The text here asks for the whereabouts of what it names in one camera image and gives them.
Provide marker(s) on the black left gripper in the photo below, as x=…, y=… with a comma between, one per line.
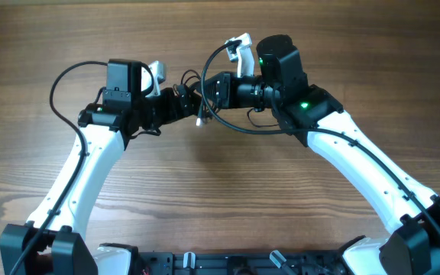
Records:
x=173, y=113

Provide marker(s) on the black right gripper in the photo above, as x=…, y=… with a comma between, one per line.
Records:
x=228, y=98

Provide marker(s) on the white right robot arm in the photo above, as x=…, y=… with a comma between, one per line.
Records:
x=270, y=76

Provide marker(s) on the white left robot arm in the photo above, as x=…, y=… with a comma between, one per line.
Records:
x=52, y=240

